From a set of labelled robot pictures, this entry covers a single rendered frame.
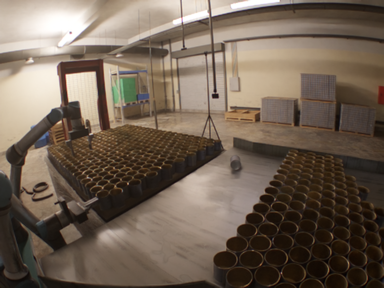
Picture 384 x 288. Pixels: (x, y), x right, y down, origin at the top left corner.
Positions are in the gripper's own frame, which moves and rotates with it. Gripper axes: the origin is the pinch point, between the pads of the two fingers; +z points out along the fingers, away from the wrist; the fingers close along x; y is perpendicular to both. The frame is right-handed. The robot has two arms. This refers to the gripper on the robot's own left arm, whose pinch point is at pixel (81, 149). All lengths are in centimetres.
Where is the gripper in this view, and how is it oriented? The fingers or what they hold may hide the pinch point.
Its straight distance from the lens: 132.9
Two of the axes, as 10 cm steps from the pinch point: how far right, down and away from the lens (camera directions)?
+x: -6.1, 2.7, -7.5
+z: 0.3, 9.5, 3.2
